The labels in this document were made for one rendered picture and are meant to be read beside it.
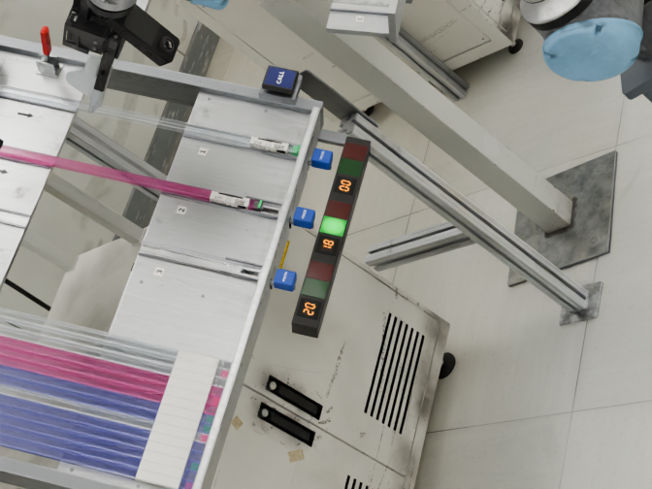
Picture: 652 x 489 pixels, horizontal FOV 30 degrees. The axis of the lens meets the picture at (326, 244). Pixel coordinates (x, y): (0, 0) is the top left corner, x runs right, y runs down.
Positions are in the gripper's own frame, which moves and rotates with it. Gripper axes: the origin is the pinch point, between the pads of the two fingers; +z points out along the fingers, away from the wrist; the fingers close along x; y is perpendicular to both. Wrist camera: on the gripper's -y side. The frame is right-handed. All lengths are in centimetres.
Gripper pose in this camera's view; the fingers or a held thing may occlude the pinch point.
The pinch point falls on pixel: (112, 75)
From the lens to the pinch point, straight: 189.1
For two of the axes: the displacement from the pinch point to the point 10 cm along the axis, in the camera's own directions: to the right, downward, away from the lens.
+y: -9.4, -3.3, -1.1
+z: -2.5, 4.2, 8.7
